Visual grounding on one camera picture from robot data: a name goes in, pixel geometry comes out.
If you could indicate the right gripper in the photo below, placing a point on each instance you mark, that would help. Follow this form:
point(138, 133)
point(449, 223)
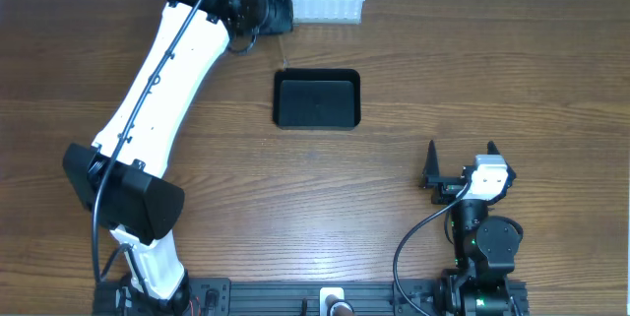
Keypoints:
point(448, 190)

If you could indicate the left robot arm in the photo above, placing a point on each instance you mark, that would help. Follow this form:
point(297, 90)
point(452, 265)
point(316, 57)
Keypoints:
point(167, 84)

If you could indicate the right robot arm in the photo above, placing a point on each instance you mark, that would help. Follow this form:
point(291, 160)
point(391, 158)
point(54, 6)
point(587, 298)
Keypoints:
point(497, 244)

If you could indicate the black tray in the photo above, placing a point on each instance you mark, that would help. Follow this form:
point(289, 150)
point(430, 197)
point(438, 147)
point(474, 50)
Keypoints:
point(316, 102)

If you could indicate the white test tube rack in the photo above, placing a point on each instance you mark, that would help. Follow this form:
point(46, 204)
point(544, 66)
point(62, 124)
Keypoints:
point(327, 6)

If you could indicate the mounting rail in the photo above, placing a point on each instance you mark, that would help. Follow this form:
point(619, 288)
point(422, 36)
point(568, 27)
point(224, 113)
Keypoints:
point(275, 298)

